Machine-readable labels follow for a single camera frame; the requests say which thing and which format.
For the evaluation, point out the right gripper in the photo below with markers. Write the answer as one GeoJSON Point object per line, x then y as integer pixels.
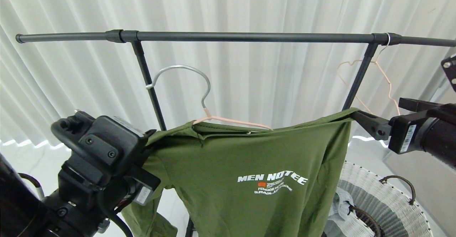
{"type": "Point", "coordinates": [438, 133]}

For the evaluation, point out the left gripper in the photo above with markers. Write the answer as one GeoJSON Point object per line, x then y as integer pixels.
{"type": "Point", "coordinates": [78, 215]}

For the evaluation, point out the green printed shirt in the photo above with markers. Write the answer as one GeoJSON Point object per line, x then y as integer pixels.
{"type": "Point", "coordinates": [231, 158]}

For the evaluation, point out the pink clothes hanger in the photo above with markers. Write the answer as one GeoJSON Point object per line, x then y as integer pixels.
{"type": "Point", "coordinates": [231, 119]}
{"type": "Point", "coordinates": [389, 87]}

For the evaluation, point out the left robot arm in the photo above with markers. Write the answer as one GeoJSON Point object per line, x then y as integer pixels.
{"type": "Point", "coordinates": [17, 201]}

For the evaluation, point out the white laundry basket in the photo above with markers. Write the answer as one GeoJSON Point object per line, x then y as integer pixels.
{"type": "Point", "coordinates": [392, 208]}

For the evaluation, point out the black clothes rack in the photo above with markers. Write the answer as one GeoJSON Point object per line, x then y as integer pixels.
{"type": "Point", "coordinates": [249, 36]}

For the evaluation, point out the pale grey garment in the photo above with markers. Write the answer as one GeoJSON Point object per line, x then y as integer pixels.
{"type": "Point", "coordinates": [340, 205]}

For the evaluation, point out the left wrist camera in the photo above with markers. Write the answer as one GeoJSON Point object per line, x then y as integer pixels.
{"type": "Point", "coordinates": [110, 140]}

